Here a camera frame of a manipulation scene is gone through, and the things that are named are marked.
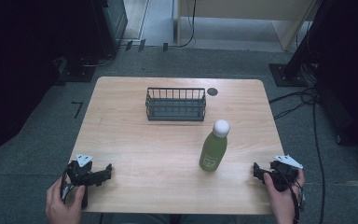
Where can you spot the black stand with base plate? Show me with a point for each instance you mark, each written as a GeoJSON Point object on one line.
{"type": "Point", "coordinates": [287, 74]}

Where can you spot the small black floor bracket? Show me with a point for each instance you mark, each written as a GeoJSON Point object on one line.
{"type": "Point", "coordinates": [129, 45]}
{"type": "Point", "coordinates": [142, 45]}
{"type": "Point", "coordinates": [165, 47]}

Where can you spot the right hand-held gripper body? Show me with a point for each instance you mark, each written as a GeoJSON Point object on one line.
{"type": "Point", "coordinates": [283, 177]}

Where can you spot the person's right hand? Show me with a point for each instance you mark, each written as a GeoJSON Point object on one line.
{"type": "Point", "coordinates": [282, 202]}

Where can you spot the green bottle with white cap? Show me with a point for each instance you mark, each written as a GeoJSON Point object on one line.
{"type": "Point", "coordinates": [214, 149]}

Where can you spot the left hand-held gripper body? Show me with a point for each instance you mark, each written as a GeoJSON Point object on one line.
{"type": "Point", "coordinates": [80, 174]}

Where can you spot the light wooden furniture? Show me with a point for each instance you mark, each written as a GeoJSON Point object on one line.
{"type": "Point", "coordinates": [245, 9]}

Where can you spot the round dark table grommet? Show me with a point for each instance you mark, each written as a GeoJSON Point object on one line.
{"type": "Point", "coordinates": [212, 91]}

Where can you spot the person's left hand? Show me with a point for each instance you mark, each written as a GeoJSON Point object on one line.
{"type": "Point", "coordinates": [62, 208]}

